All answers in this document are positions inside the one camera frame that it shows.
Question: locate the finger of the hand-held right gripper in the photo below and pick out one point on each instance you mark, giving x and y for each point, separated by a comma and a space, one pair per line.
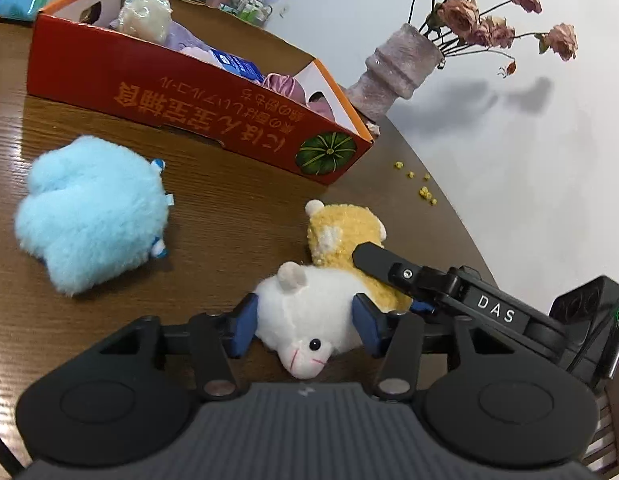
404, 274
422, 308

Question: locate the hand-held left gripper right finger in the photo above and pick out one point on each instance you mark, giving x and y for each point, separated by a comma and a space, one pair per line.
367, 326

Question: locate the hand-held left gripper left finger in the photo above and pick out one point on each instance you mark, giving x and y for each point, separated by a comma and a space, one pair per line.
244, 326

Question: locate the white plush toy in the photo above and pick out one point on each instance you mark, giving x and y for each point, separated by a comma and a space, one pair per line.
309, 310

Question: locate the yellow plush toy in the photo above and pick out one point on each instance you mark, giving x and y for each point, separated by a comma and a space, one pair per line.
339, 235

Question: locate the orange cardboard box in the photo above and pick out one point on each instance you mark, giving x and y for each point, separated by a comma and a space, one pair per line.
164, 95

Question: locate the scattered yellow crumbs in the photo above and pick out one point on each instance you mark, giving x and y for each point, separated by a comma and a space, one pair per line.
424, 192

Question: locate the wooden chair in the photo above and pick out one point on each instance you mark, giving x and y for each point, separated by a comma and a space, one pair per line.
607, 440

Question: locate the fallen dried petal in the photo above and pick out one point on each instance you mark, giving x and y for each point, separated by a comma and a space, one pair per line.
373, 127

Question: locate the light blue plush toy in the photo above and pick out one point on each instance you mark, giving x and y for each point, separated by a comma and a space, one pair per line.
89, 210

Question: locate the mottled pink ceramic vase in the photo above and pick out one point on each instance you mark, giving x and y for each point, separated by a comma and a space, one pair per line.
394, 70

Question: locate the blue and white packet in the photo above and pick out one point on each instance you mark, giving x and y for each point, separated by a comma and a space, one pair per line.
237, 65

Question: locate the dried pink rose bouquet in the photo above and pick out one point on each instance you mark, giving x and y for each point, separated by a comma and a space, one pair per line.
459, 12

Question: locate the purple towel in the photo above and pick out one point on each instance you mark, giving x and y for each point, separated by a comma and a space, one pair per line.
182, 37

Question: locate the cream plush toy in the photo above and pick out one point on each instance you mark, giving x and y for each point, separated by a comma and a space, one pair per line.
142, 17

